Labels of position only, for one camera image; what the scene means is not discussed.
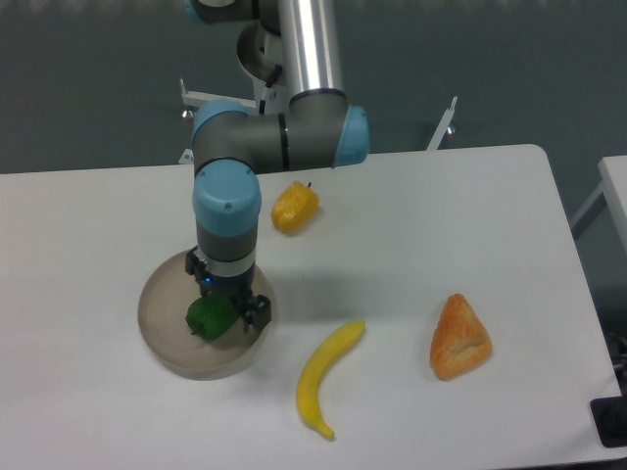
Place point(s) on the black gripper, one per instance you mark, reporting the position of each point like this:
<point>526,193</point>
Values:
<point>232,278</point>

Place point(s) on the yellow toy pepper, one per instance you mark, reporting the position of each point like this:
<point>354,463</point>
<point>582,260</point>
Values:
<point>294,207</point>

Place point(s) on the yellow toy banana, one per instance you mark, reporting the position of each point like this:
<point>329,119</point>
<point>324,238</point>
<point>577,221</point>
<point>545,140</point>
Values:
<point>320,362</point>

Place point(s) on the black device at edge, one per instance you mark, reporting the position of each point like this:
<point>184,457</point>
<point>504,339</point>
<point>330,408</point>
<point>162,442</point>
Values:
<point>610,420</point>

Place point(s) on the green toy pepper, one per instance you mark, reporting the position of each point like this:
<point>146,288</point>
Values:
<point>211,316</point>

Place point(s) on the orange toy croissant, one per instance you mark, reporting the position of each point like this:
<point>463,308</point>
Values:
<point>460,341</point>

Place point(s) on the white side table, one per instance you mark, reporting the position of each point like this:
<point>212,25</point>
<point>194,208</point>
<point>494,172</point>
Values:
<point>609,194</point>

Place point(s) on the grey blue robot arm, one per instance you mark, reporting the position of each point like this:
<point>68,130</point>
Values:
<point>226,197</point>

